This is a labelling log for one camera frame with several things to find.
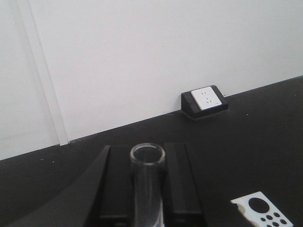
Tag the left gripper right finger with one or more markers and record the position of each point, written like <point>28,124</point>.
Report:
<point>182,207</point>

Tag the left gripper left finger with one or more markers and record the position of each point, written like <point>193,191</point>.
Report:
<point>113,204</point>

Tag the short clear glass tube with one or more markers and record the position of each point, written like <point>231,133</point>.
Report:
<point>148,165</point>

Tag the white test tube rack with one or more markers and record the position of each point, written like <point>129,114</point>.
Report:
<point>260,211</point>

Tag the black-framed white power socket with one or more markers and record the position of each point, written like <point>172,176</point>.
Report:
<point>203,102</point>

